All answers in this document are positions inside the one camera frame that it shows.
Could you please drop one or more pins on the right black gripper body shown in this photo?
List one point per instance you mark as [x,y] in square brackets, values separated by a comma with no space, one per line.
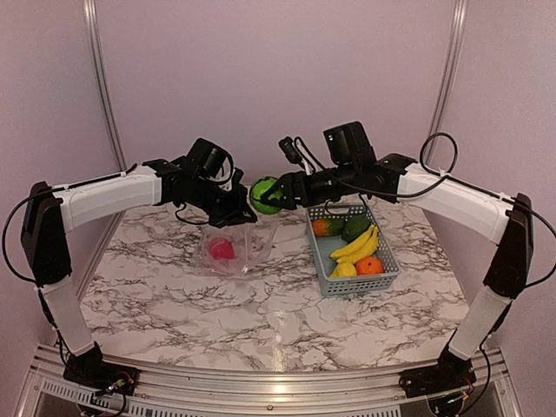
[346,183]

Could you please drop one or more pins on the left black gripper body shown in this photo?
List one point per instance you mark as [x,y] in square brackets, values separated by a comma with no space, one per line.
[222,208]

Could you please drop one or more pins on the green toy watermelon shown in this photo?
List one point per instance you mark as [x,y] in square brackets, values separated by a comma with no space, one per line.
[257,190]

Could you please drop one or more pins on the clear zip top bag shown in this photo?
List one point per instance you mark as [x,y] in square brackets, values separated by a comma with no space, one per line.
[252,243]

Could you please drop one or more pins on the red toy apple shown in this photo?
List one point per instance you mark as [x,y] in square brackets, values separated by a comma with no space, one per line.
[221,249]

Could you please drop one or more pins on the grey plastic basket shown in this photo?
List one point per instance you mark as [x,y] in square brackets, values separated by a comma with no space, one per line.
[322,247]

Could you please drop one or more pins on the orange toy orange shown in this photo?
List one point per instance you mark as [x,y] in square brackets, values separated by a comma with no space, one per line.
[369,266]

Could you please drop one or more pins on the yellow toy lemon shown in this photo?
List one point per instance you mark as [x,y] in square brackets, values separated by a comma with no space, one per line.
[343,270]

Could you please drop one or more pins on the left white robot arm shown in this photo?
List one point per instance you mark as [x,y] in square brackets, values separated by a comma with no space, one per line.
[57,220]

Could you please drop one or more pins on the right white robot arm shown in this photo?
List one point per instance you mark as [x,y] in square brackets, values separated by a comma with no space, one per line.
[504,221]

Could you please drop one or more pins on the dark green toy avocado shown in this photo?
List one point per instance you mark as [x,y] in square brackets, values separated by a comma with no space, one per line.
[354,227]

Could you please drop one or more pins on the orange green toy mango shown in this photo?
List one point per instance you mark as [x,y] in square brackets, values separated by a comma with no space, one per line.
[328,227]

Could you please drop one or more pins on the yellow toy banana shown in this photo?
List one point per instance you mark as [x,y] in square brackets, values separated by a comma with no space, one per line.
[363,246]

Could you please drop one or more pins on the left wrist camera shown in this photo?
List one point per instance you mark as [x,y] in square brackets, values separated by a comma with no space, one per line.
[234,180]

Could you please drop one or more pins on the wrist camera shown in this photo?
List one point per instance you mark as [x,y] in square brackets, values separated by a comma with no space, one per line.
[234,180]
[298,153]

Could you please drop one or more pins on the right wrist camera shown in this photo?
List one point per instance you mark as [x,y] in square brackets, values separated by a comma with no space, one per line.
[298,153]

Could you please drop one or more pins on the right aluminium frame post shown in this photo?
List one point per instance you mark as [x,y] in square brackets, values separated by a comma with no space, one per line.
[449,72]

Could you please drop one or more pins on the aluminium frame post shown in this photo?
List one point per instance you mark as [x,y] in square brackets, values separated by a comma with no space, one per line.
[449,72]
[102,84]

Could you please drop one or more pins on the left aluminium frame post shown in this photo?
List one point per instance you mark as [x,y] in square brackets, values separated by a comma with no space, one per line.
[102,84]

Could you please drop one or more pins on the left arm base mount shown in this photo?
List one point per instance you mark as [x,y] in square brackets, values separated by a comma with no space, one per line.
[108,375]

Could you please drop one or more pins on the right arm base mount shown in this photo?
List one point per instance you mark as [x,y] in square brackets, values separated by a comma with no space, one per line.
[435,379]

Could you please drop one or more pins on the front aluminium rail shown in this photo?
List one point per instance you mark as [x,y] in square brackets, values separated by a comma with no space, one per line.
[166,390]

